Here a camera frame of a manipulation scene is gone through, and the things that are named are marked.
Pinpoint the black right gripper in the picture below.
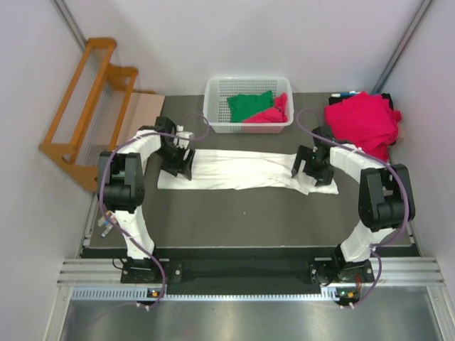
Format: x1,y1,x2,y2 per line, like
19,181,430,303
291,146,333,186

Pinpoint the white t-shirt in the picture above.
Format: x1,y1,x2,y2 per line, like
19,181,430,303
157,149,338,195

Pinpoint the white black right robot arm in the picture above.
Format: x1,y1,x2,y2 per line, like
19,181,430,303
291,126,415,281

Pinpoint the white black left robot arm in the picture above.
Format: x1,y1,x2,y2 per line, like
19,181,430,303
97,117,196,282

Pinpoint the black folded shirt under stack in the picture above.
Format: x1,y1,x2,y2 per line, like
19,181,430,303
328,92,394,110

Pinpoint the stack of folded pink shirts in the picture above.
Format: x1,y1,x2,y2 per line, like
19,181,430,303
324,92,402,161

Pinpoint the pink t-shirt in basket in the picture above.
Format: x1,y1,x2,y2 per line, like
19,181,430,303
242,92,288,124

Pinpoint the brown cardboard sheet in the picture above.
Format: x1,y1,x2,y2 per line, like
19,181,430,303
116,92,165,146

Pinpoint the white plastic laundry basket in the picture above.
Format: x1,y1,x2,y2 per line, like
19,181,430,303
203,76,294,134

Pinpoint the green t-shirt in basket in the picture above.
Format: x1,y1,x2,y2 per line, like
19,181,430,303
227,90,274,123

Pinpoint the bundle of marker pens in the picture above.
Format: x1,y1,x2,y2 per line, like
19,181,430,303
97,211,117,238

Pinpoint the orange wooden rack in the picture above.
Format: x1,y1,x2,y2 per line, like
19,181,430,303
38,38,138,193

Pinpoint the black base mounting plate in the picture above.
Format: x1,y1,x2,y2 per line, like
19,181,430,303
121,247,375,288

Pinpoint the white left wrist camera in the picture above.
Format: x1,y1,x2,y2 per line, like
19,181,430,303
174,125,193,149

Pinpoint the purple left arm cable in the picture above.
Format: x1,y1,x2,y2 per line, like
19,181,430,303
97,113,210,308

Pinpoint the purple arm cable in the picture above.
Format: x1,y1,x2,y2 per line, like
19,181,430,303
296,108,412,308
97,113,210,308

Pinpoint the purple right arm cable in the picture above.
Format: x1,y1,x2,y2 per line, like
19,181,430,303
296,108,412,308

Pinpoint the aluminium frame rail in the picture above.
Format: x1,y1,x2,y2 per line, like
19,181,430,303
57,257,444,301

